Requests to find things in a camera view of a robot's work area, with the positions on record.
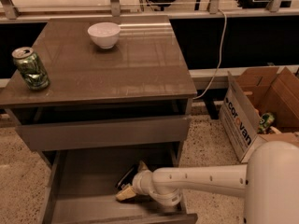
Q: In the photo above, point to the black rxbar chocolate bar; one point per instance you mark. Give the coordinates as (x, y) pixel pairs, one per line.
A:
(127, 178)

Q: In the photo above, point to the grey drawer cabinet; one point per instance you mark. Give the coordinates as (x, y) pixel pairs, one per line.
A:
(143, 76)

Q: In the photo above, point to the green snack bag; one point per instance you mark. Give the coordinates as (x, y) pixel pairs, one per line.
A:
(266, 121)

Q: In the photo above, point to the green soda can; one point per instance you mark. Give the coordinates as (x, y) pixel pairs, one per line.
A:
(31, 68)

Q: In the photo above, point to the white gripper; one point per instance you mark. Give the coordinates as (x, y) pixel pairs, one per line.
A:
(140, 180)

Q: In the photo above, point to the open middle drawer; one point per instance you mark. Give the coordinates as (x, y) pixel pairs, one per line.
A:
(82, 188)

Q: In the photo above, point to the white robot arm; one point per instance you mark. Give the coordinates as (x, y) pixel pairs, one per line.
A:
(268, 183)

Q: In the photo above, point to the white ceramic bowl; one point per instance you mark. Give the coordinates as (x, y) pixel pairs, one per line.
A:
(104, 34)

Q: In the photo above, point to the corovan cardboard box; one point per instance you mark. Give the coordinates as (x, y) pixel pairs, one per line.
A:
(255, 92)

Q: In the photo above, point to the closed top drawer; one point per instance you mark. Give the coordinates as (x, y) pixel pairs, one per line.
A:
(104, 133)

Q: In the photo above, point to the metal window railing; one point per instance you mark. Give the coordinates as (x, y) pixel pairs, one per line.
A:
(43, 10)

